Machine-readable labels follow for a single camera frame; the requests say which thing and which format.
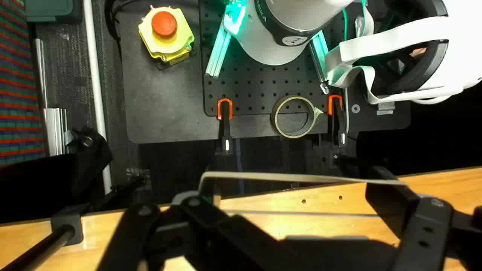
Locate yellow red emergency stop button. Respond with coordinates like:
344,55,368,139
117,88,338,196
138,5,196,67

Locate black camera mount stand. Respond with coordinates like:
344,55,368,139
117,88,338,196
64,127,115,204

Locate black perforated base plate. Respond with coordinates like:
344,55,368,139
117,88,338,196
121,0,413,145

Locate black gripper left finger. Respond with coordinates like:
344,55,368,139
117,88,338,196
95,172,303,271

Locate grey flat ribbon cable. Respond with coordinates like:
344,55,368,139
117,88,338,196
324,14,457,116

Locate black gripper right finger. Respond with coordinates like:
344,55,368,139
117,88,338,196
365,166,482,271

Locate black rod with clamp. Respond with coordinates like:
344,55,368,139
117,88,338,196
0,210,85,271

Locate orange black clamp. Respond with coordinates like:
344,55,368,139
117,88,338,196
324,94,350,148
216,98,237,154

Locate dark green box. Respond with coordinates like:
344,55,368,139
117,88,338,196
22,0,85,25

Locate tape roll ring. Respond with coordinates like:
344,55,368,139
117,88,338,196
272,95,327,140

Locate white thin pole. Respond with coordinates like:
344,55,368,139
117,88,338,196
82,0,114,196

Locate green lit cable strip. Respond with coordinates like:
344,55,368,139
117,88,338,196
204,0,249,79

